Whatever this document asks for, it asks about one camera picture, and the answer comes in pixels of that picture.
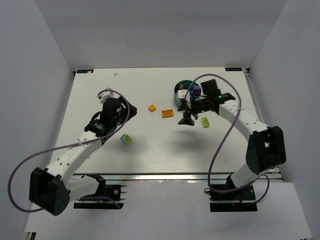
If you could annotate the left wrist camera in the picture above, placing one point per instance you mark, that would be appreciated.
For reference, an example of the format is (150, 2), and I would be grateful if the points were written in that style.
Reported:
(105, 94)

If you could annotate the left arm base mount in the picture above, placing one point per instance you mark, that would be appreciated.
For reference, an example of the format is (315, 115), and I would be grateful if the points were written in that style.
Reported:
(107, 195)

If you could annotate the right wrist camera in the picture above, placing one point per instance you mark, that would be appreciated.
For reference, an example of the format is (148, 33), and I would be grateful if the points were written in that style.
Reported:
(183, 94)

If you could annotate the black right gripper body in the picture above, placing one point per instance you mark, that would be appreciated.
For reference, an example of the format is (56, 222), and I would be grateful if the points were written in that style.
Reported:
(188, 108)

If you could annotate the dark blue table label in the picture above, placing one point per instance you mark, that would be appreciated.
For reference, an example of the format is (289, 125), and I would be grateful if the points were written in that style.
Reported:
(84, 71)
(233, 69)

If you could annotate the lime green lego brick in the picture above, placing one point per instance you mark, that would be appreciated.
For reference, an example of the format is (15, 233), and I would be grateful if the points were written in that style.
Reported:
(126, 139)

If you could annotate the long orange yellow lego brick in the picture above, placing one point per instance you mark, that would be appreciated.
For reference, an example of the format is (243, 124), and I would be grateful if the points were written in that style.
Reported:
(167, 113)

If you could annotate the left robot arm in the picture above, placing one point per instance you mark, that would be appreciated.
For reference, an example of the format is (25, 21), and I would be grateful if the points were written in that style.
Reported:
(52, 188)

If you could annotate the small yellow lego brick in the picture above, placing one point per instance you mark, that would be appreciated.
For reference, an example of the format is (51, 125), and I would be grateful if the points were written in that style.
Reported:
(152, 108)

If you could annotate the left dark blue table label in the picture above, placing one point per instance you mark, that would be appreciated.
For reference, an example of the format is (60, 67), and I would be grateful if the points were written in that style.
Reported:
(84, 71)

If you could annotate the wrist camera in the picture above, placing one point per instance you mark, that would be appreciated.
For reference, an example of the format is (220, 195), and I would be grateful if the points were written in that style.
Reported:
(183, 94)
(105, 94)

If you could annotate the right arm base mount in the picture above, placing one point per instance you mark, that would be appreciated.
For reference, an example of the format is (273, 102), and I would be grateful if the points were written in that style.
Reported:
(243, 200)

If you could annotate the lime lego brick on table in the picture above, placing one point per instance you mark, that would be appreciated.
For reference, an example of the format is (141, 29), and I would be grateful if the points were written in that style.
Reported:
(205, 122)

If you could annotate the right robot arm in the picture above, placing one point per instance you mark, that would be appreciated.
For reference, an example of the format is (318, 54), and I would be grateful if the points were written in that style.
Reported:
(265, 144)

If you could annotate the teal round divided container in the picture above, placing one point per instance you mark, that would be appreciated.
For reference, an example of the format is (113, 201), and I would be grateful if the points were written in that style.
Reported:
(184, 85)

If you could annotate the purple orange lego stack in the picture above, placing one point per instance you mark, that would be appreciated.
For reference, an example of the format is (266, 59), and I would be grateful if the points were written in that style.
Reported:
(196, 91)

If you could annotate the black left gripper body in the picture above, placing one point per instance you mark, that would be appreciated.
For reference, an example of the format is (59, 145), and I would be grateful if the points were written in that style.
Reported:
(130, 110)

